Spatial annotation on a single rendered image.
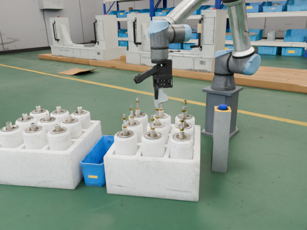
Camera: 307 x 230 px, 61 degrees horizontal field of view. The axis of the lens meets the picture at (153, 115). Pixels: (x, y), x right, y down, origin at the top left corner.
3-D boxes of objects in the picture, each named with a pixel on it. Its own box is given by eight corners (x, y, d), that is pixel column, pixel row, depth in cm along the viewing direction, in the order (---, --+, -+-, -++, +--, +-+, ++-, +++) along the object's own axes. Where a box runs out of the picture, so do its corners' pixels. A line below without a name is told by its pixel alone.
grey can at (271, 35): (268, 40, 531) (269, 30, 524) (276, 40, 521) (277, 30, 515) (265, 40, 520) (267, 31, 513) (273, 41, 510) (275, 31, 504)
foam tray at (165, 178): (129, 151, 148) (128, 122, 142) (199, 155, 141) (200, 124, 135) (106, 193, 112) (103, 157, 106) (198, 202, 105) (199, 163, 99)
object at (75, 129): (70, 148, 137) (65, 117, 131) (87, 149, 135) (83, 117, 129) (61, 158, 128) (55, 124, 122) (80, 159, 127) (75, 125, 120)
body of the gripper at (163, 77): (172, 89, 109) (172, 60, 104) (152, 90, 108) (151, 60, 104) (170, 85, 116) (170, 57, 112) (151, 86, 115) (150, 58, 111)
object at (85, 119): (79, 139, 148) (75, 109, 142) (95, 140, 146) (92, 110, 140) (72, 147, 139) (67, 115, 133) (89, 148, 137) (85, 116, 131)
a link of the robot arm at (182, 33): (176, 23, 117) (156, 24, 111) (193, 23, 109) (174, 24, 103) (176, 41, 120) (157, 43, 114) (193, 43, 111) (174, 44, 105)
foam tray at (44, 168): (41, 146, 157) (36, 118, 151) (103, 148, 151) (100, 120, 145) (-5, 184, 121) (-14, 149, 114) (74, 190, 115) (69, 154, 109)
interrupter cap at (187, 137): (168, 137, 106) (168, 136, 105) (181, 132, 110) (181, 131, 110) (182, 143, 100) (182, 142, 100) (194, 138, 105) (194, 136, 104)
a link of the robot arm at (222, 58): (222, 69, 163) (224, 47, 158) (240, 72, 153) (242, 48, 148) (209, 71, 156) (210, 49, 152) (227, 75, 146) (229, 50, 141)
